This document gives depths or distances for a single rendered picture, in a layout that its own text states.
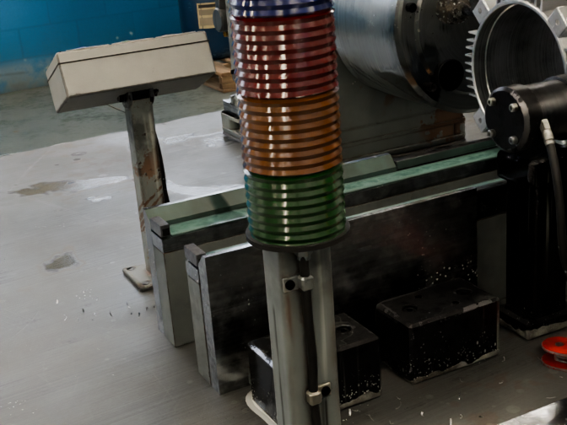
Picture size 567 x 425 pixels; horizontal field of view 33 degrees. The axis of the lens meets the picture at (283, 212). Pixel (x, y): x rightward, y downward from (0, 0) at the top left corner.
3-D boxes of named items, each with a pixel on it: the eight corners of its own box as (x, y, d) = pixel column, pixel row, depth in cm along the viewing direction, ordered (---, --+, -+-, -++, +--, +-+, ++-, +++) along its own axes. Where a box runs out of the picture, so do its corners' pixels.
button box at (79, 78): (198, 88, 112) (186, 45, 112) (218, 72, 105) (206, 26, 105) (55, 114, 105) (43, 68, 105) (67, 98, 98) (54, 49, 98)
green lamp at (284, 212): (316, 209, 62) (312, 142, 60) (365, 235, 57) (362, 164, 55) (233, 229, 59) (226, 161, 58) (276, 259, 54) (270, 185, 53)
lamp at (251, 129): (312, 142, 60) (307, 72, 59) (362, 164, 55) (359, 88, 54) (226, 161, 58) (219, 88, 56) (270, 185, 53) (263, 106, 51)
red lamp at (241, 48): (307, 72, 59) (303, -1, 57) (359, 88, 54) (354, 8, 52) (219, 88, 56) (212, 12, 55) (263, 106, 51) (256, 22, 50)
